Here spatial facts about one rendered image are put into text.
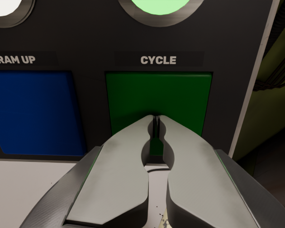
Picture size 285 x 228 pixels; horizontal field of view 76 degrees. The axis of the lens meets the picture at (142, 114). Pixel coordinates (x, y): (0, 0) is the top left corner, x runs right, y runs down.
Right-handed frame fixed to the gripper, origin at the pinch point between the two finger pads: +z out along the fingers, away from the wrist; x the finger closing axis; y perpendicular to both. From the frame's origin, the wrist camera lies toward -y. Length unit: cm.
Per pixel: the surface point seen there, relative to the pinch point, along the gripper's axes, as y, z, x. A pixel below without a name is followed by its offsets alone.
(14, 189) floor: 85, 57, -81
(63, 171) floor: 79, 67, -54
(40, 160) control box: 6.0, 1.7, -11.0
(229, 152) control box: 4.2, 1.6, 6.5
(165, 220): 36.2, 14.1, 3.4
